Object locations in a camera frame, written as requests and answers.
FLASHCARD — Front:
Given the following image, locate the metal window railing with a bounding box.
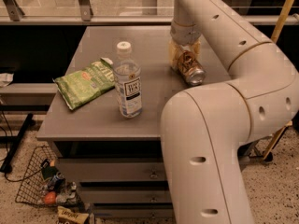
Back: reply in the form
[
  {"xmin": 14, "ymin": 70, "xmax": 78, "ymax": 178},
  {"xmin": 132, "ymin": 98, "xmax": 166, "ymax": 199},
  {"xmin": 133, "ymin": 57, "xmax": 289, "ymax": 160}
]
[{"xmin": 0, "ymin": 0, "xmax": 299, "ymax": 26}]

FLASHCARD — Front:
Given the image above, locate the bottom grey drawer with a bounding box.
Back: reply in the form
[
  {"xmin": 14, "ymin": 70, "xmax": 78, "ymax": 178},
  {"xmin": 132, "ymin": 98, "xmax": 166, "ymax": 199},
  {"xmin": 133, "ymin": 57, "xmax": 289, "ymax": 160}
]
[{"xmin": 92, "ymin": 203, "xmax": 173, "ymax": 218}]

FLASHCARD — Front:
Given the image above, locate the middle grey drawer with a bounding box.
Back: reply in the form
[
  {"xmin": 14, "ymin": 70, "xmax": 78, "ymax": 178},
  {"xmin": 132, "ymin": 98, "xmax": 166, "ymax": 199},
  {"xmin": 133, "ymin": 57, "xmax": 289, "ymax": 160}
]
[{"xmin": 78, "ymin": 182, "xmax": 171, "ymax": 204}]

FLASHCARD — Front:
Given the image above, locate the top grey drawer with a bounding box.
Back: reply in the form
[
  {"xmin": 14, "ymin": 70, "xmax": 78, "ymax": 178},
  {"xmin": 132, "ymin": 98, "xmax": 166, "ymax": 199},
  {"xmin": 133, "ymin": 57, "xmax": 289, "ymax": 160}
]
[{"xmin": 55, "ymin": 158, "xmax": 166, "ymax": 182}]

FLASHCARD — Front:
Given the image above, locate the orange soda can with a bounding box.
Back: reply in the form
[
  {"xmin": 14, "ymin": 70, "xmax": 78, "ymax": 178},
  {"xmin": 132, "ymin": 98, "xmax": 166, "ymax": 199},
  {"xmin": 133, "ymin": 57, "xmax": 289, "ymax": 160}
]
[{"xmin": 176, "ymin": 50, "xmax": 206, "ymax": 87}]

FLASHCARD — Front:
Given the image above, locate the grey drawer cabinet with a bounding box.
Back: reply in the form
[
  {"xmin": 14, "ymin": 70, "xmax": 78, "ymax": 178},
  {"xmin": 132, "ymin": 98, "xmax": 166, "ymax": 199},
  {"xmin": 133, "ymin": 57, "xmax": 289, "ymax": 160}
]
[{"xmin": 36, "ymin": 24, "xmax": 260, "ymax": 220}]

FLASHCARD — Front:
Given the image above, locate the orange fruit in basket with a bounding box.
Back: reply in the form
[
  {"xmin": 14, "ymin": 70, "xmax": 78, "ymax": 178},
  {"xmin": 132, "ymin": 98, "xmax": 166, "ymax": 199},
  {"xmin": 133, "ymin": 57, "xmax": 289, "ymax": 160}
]
[{"xmin": 44, "ymin": 191, "xmax": 56, "ymax": 204}]

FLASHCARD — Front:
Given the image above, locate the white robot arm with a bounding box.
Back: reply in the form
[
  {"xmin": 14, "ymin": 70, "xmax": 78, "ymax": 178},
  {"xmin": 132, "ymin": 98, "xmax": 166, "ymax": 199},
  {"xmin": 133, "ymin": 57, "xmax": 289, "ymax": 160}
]
[{"xmin": 161, "ymin": 0, "xmax": 299, "ymax": 224}]

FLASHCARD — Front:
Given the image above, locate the black wire basket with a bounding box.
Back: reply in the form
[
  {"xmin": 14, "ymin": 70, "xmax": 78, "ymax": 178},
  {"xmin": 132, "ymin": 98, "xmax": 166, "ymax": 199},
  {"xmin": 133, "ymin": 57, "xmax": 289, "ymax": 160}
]
[{"xmin": 15, "ymin": 146, "xmax": 80, "ymax": 207}]

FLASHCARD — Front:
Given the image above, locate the blue can in basket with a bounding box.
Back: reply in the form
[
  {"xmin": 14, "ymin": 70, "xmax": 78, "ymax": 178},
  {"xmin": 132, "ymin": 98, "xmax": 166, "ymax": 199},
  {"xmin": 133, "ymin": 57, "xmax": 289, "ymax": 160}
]
[{"xmin": 47, "ymin": 172, "xmax": 64, "ymax": 190}]

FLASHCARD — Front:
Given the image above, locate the grey drawer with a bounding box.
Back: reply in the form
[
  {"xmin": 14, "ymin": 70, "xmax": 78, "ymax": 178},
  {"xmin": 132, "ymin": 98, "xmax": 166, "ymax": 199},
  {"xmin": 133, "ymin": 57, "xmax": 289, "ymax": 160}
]
[
  {"xmin": 78, "ymin": 182, "xmax": 171, "ymax": 204},
  {"xmin": 55, "ymin": 158, "xmax": 166, "ymax": 182},
  {"xmin": 92, "ymin": 203, "xmax": 173, "ymax": 218}
]

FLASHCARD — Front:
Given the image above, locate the clear tea bottle white cap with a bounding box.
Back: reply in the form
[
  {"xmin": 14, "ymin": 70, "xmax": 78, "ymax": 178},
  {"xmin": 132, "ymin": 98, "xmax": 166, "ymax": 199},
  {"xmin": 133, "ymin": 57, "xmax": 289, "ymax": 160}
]
[{"xmin": 112, "ymin": 41, "xmax": 142, "ymax": 119}]

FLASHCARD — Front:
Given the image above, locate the green chip bag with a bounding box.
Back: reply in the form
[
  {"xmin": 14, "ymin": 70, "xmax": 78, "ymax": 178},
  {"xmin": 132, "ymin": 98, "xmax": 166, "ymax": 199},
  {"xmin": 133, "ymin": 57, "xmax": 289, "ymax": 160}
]
[{"xmin": 54, "ymin": 58, "xmax": 114, "ymax": 110}]

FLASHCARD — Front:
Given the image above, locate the black cable on floor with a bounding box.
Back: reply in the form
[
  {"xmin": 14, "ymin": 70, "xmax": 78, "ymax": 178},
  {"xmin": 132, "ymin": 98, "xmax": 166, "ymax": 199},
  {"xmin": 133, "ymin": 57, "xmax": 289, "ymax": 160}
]
[{"xmin": 0, "ymin": 109, "xmax": 50, "ymax": 183}]

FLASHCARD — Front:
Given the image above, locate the black metal stand leg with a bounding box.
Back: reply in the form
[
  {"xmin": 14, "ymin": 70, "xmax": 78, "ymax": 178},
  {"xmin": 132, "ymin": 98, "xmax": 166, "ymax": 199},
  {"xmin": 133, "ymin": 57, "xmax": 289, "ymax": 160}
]
[{"xmin": 0, "ymin": 114, "xmax": 35, "ymax": 174}]

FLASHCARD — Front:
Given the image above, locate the yellow snack bag on floor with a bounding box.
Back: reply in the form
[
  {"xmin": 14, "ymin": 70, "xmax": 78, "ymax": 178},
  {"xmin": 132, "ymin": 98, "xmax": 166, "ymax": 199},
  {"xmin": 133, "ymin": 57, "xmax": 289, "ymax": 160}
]
[{"xmin": 56, "ymin": 206, "xmax": 89, "ymax": 224}]

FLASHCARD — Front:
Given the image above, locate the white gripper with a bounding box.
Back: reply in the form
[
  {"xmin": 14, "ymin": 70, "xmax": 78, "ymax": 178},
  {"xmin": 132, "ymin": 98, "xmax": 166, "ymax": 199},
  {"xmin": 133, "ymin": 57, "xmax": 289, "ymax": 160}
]
[{"xmin": 168, "ymin": 21, "xmax": 201, "ymax": 70}]

